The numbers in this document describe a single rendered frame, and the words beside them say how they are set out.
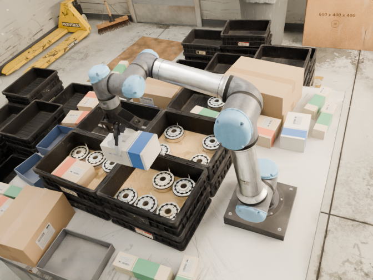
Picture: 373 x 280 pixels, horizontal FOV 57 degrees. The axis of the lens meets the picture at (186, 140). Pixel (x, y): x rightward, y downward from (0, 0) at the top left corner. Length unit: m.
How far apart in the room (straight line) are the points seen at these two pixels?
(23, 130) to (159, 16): 2.77
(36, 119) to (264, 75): 1.79
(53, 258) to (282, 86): 1.41
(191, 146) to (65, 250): 0.75
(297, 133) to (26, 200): 1.35
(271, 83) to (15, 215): 1.43
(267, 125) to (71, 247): 1.14
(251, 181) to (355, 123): 2.03
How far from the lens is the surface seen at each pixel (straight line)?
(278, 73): 2.07
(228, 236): 1.56
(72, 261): 1.67
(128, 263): 1.51
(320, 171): 1.79
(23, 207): 1.76
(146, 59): 1.25
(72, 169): 1.73
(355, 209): 2.58
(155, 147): 1.39
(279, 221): 1.55
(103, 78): 1.21
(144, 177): 1.66
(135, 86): 1.15
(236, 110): 1.03
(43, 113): 2.99
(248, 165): 1.17
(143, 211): 1.41
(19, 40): 5.22
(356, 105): 3.36
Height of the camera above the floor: 2.04
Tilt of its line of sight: 43 degrees down
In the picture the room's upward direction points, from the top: 12 degrees counter-clockwise
